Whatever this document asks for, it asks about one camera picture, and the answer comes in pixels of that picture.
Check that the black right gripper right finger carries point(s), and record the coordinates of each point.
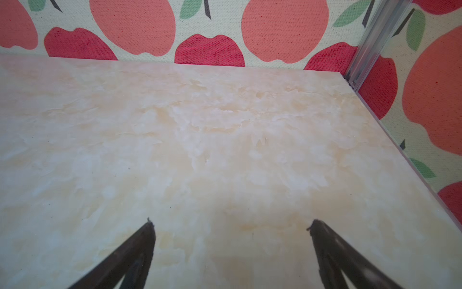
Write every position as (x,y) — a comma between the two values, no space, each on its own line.
(339,261)

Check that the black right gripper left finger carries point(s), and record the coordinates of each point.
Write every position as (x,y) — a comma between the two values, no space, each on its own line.
(125,268)

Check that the aluminium right rear corner post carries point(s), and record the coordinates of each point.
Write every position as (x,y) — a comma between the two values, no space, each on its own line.
(382,26)

